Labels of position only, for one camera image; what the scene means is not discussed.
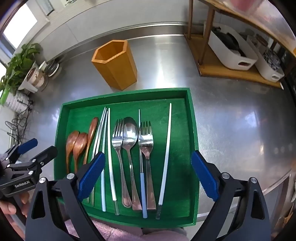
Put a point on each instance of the light blue ended chopstick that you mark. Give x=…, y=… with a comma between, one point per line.
x=104, y=197

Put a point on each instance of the person's left hand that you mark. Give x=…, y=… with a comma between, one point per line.
x=9, y=209

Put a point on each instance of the green wooden tray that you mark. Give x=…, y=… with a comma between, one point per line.
x=180, y=139

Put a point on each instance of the wooden shelf rack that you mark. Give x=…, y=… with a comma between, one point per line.
x=212, y=67

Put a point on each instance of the metal spoon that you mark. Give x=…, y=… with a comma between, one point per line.
x=130, y=134

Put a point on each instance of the dark object in bin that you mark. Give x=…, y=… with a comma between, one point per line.
x=229, y=39

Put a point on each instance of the green potted plant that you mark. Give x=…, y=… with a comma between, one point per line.
x=20, y=62

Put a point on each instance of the white chopstick clear tip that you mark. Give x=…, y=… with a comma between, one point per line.
x=111, y=162

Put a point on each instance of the window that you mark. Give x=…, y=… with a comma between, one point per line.
x=19, y=25

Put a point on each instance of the long white chopstick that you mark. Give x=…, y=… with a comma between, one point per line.
x=165, y=162

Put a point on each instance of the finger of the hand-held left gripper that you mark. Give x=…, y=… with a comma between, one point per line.
x=46, y=155
x=27, y=144

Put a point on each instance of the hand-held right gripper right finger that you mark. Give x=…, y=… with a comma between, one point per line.
x=205, y=178

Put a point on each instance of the metal fork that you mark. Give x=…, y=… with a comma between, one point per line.
x=146, y=143
x=117, y=141

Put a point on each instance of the white striped pot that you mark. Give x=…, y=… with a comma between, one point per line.
x=16, y=100

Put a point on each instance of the hexagonal wooden utensil holder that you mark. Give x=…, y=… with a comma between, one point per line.
x=115, y=69

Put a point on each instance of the white plastic bin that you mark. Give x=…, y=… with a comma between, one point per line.
x=266, y=70
x=231, y=59

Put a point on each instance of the blue patterned bowl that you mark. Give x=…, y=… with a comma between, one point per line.
x=272, y=59

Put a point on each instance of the person's pink clothing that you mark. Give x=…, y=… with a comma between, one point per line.
x=120, y=233

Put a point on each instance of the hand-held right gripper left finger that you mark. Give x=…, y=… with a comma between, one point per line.
x=92, y=176

